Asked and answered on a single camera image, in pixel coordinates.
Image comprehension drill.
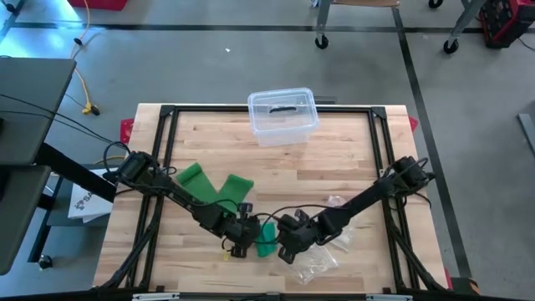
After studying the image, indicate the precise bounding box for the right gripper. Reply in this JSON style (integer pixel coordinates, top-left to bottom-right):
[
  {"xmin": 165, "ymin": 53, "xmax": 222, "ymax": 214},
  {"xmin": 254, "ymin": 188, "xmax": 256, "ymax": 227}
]
[{"xmin": 269, "ymin": 208, "xmax": 325, "ymax": 265}]

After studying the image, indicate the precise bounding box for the grey desk panel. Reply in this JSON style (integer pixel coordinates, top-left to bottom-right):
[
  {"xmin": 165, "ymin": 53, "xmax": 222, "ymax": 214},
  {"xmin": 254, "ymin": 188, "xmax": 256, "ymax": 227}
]
[{"xmin": 0, "ymin": 165, "xmax": 52, "ymax": 277}]

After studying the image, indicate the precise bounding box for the clear plastic bag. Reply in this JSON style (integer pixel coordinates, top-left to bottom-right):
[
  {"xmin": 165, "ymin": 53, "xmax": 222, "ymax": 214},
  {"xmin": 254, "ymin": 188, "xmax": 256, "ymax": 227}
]
[{"xmin": 287, "ymin": 194, "xmax": 361, "ymax": 286}]

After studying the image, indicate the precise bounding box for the black aluminium table frame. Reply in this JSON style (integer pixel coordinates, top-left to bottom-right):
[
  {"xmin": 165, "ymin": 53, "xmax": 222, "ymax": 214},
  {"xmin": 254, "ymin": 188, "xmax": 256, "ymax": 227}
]
[{"xmin": 98, "ymin": 103, "xmax": 451, "ymax": 296}]

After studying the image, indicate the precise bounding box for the yellow extension cable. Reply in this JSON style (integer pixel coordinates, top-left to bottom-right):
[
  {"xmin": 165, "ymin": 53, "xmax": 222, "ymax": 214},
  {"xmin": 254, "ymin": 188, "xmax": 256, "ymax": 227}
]
[{"xmin": 69, "ymin": 0, "xmax": 94, "ymax": 116}]

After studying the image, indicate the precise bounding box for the thin black desk cable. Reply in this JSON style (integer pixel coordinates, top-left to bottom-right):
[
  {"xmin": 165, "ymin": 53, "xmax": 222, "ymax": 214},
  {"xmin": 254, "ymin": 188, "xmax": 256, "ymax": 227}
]
[{"xmin": 0, "ymin": 94, "xmax": 125, "ymax": 148}]

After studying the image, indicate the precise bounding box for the black desk leg frame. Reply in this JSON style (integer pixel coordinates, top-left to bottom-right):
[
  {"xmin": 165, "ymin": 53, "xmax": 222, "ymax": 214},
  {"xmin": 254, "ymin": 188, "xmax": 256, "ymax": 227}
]
[{"xmin": 27, "ymin": 141, "xmax": 119, "ymax": 264}]

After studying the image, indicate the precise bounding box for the grey desk top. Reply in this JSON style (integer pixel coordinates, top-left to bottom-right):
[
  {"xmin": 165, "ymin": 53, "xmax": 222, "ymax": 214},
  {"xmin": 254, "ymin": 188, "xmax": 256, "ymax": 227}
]
[{"xmin": 0, "ymin": 56, "xmax": 78, "ymax": 167}]

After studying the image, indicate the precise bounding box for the silver aluminium bracket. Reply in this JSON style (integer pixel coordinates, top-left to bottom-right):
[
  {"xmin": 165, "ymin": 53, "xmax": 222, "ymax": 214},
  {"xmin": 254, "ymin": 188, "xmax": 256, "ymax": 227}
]
[
  {"xmin": 364, "ymin": 293, "xmax": 414, "ymax": 301},
  {"xmin": 131, "ymin": 292, "xmax": 181, "ymax": 301}
]

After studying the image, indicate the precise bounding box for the teal elastic bandage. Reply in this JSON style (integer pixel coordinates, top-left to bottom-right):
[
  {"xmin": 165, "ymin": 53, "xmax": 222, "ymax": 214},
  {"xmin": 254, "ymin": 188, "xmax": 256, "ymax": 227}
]
[{"xmin": 255, "ymin": 221, "xmax": 280, "ymax": 258}]

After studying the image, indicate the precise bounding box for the white printed carton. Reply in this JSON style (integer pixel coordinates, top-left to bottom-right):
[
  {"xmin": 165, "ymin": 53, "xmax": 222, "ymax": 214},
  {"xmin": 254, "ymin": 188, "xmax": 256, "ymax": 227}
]
[{"xmin": 66, "ymin": 168, "xmax": 115, "ymax": 225}]

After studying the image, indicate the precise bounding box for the red bin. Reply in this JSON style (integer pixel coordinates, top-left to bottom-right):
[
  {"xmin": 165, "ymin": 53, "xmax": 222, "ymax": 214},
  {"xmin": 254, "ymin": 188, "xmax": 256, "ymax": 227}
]
[{"xmin": 66, "ymin": 0, "xmax": 129, "ymax": 12}]

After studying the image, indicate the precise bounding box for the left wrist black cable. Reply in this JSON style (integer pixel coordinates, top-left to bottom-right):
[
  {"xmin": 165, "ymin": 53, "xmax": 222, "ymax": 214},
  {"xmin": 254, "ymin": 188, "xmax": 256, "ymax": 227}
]
[{"xmin": 101, "ymin": 140, "xmax": 252, "ymax": 261}]

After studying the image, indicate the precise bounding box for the grey metal bar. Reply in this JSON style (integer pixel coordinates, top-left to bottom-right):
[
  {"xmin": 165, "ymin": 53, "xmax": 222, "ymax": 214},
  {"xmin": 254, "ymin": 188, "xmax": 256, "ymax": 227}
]
[{"xmin": 517, "ymin": 112, "xmax": 535, "ymax": 159}]

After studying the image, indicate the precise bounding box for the green elastic bandage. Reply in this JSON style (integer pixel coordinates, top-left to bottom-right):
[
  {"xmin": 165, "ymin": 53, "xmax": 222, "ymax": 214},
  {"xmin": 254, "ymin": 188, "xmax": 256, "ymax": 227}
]
[{"xmin": 175, "ymin": 162, "xmax": 256, "ymax": 215}]

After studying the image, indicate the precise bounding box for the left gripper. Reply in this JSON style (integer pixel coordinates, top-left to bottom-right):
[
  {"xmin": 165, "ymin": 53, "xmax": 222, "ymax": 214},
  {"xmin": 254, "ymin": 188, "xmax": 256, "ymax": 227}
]
[{"xmin": 223, "ymin": 202, "xmax": 270, "ymax": 259}]

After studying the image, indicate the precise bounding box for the clear plastic storage box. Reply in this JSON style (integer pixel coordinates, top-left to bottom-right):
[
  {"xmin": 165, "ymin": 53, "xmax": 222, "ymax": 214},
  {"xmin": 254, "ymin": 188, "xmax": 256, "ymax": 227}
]
[{"xmin": 247, "ymin": 86, "xmax": 321, "ymax": 149}]

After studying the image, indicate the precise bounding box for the black box orange corner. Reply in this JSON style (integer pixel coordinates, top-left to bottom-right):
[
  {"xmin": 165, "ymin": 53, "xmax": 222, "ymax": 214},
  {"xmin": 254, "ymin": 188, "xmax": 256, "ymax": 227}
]
[{"xmin": 449, "ymin": 276, "xmax": 481, "ymax": 296}]

